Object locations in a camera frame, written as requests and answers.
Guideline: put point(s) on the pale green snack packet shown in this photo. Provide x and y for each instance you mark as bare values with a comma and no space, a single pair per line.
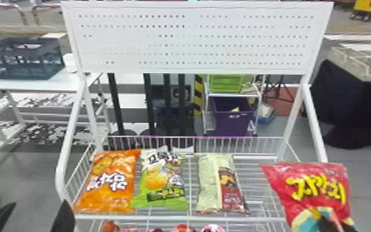
211,181

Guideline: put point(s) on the small white shelf rack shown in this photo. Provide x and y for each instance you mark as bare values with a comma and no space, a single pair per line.
206,107

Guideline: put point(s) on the red snack packet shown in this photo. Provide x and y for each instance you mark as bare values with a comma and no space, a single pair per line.
311,191

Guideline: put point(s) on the dark blue crate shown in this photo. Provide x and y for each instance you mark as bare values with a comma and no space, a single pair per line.
23,58

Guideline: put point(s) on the red noodle cup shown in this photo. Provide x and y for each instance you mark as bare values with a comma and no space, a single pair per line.
183,228

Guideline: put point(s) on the pink noodle cup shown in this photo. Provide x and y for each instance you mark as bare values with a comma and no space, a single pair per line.
213,228

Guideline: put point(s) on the purple crate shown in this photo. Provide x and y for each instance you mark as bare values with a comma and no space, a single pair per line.
232,118

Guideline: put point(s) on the green basket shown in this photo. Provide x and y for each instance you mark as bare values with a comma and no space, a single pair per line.
226,83

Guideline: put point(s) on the clear box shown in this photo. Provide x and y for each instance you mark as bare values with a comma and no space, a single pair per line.
357,63

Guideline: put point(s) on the blue basket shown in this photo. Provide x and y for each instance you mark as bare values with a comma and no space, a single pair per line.
264,115

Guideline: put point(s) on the white side table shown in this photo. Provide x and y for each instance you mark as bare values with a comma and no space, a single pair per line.
36,82

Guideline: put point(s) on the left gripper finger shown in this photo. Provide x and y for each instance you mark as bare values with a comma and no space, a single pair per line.
64,218

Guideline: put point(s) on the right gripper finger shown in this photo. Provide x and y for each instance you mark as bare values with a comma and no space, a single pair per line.
331,225

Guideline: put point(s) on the yellow black striped post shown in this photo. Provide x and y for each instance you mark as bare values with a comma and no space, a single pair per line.
198,94

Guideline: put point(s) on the orange snack packet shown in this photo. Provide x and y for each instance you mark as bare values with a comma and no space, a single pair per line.
111,181

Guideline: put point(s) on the black draped side table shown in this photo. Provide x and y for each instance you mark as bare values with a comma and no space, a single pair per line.
353,107

